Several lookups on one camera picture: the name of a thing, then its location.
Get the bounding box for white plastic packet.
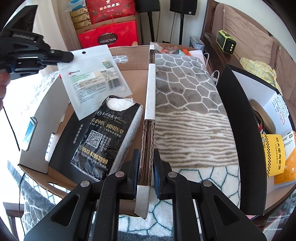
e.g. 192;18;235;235
58;45;132;120

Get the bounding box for cardboard tray box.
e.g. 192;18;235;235
19;45;156;218

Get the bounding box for dark grey pouch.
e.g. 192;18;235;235
49;113;96;184

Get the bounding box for black tissue pack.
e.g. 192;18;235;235
71;95;143;181

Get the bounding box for person's left hand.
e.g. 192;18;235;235
0;72;11;110

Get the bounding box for stacked yellow boxes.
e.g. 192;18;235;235
70;7;91;30

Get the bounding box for tissue box on stack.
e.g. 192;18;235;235
65;0;86;12

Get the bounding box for red tea gift box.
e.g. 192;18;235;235
86;0;137;24

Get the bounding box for red collection gift bag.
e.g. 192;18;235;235
78;20;138;49

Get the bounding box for orange white box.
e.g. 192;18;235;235
274;131;295;185

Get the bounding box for yellow taxi pattern package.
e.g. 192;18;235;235
261;134;285;177

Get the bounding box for grey patterned blanket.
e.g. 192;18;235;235
21;53;240;240

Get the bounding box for cluttered cardboard box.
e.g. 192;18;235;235
149;42;205;59

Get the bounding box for olive glasses case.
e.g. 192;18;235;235
249;99;276;134

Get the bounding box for left black speaker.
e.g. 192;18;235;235
135;0;161;42

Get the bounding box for black speaker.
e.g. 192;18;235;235
170;0;198;45
135;0;161;42

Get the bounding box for black white storage box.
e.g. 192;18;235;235
217;65;295;215

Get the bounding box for blue grey small box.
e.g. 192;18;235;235
189;36;205;51

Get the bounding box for right black speaker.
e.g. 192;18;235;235
170;0;198;45

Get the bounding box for yellow checked cloth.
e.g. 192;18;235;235
239;57;282;94

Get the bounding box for green portable radio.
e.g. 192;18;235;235
216;30;236;55

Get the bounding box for brown sofa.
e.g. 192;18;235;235
202;1;295;110

